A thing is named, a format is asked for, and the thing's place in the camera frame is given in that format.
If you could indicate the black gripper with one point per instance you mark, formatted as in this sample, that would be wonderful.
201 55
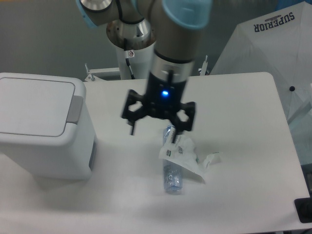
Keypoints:
164 97

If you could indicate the white push-lid trash can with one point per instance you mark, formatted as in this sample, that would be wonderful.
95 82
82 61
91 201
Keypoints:
45 126

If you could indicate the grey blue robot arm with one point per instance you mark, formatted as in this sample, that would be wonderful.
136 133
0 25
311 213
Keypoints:
173 28

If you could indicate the torn white plastic wrapper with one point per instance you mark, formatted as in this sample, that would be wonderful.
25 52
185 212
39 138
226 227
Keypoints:
183 154

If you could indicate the clear plastic water bottle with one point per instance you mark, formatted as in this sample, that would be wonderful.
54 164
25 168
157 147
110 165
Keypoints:
172 173

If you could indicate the white umbrella with lettering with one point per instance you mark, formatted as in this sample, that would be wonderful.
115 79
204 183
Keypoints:
279 43

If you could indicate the black device at table edge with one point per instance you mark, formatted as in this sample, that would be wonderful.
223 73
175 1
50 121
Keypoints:
304 209

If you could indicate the white pedestal base frame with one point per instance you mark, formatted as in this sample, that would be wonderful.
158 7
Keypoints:
114 73

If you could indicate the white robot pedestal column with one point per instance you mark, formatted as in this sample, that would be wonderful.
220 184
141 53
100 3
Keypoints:
132 62

